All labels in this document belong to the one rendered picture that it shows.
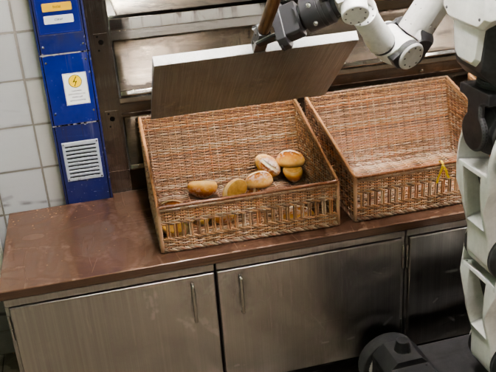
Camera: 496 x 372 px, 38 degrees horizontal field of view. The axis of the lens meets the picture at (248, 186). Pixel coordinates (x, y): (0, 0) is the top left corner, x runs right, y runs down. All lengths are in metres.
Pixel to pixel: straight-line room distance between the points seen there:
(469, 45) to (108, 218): 1.27
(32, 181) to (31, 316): 0.57
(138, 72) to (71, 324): 0.84
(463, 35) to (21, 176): 1.50
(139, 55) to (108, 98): 0.18
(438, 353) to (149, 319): 0.91
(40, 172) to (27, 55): 0.40
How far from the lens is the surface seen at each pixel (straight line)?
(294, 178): 2.46
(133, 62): 2.45
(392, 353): 2.33
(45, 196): 2.59
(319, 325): 2.35
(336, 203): 2.20
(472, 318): 2.21
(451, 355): 2.41
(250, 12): 2.47
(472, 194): 2.00
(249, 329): 2.29
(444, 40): 2.74
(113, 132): 2.51
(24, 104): 2.48
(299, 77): 2.13
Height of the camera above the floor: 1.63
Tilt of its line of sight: 24 degrees down
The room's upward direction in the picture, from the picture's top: 4 degrees counter-clockwise
